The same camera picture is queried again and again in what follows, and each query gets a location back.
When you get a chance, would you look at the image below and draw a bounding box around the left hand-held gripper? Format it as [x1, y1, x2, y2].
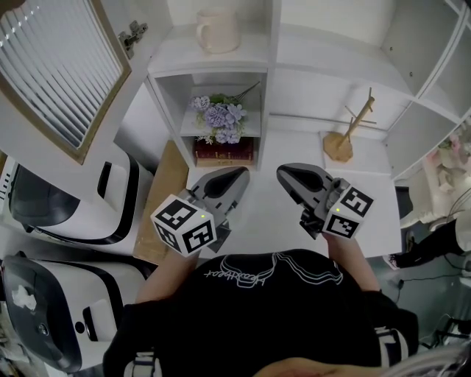
[150, 166, 251, 256]

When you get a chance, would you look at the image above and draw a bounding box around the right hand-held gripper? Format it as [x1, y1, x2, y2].
[276, 163, 375, 241]

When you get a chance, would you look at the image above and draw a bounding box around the white shelf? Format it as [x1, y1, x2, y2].
[145, 0, 471, 181]

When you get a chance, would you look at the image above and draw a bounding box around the pink cup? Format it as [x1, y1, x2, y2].
[195, 9, 241, 54]

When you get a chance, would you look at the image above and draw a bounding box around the person's right forearm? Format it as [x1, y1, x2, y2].
[323, 231, 380, 292]

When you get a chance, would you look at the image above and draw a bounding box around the person's left forearm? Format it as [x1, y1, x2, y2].
[135, 241, 208, 305]

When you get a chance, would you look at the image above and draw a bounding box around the dark red book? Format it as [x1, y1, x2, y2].
[194, 136, 255, 169]

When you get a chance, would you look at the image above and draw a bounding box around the wooden mug tree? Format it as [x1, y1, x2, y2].
[322, 87, 378, 163]

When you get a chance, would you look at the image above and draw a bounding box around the brown wooden board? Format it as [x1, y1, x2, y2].
[132, 139, 191, 266]

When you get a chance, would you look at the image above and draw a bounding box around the purple artificial flower bunch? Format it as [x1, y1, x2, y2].
[188, 81, 261, 146]

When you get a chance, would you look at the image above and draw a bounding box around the person's black printed t-shirt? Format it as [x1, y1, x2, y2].
[102, 249, 420, 377]

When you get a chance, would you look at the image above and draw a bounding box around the pink artificial flower bunch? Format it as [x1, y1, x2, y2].
[422, 123, 471, 224]

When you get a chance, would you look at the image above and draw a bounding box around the white and black appliance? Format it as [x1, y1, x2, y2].
[0, 149, 154, 246]
[0, 251, 149, 373]

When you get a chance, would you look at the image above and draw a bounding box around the metal door hinge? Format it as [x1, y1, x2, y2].
[118, 21, 149, 60]

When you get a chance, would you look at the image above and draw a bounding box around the white louvered cabinet door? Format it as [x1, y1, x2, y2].
[0, 0, 174, 202]

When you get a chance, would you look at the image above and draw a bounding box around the black cable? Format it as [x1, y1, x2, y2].
[397, 253, 465, 290]

